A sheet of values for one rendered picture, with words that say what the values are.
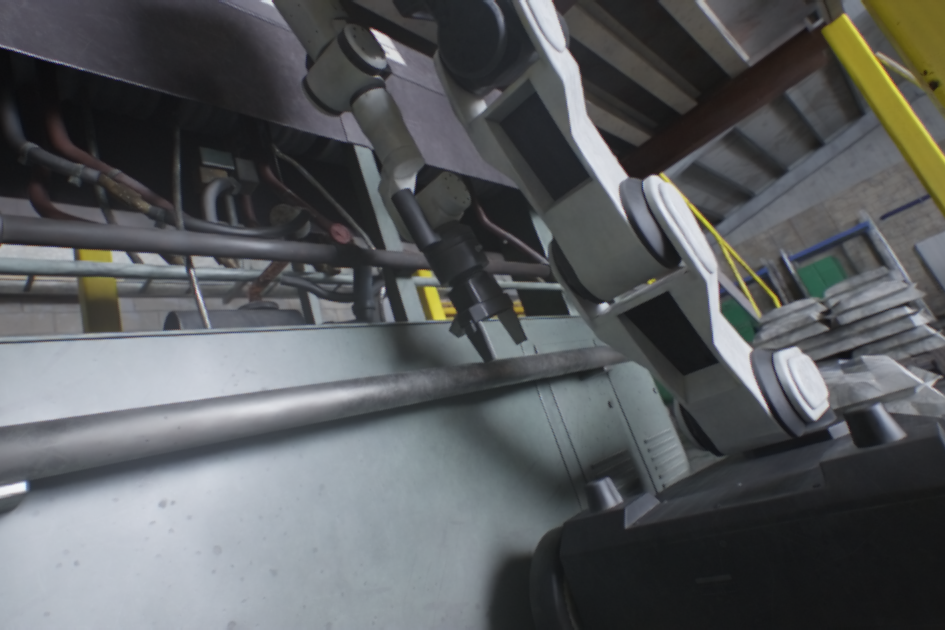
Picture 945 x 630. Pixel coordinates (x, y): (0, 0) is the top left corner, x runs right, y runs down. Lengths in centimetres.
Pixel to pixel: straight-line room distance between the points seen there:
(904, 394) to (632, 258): 87
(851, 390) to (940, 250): 318
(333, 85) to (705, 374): 73
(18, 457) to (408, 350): 52
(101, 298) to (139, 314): 381
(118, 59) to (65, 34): 6
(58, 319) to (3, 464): 554
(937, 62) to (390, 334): 108
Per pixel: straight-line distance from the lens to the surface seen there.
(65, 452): 59
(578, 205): 73
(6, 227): 78
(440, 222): 82
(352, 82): 90
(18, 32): 104
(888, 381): 149
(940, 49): 132
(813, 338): 334
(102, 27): 110
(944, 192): 297
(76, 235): 79
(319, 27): 95
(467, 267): 79
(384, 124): 88
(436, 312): 323
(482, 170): 148
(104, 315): 243
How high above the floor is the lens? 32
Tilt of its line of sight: 16 degrees up
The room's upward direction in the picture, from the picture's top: 20 degrees counter-clockwise
